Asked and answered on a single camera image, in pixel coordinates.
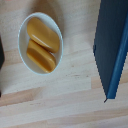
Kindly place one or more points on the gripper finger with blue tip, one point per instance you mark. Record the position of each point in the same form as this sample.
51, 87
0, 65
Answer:
1, 53

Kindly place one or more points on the white oval bowl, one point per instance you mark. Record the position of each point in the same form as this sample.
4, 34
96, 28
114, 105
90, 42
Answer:
24, 50

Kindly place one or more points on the yellow bread piece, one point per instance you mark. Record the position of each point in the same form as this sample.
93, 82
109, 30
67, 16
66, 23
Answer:
43, 33
40, 56

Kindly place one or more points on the dark blue book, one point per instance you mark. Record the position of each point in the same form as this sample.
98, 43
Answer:
110, 43

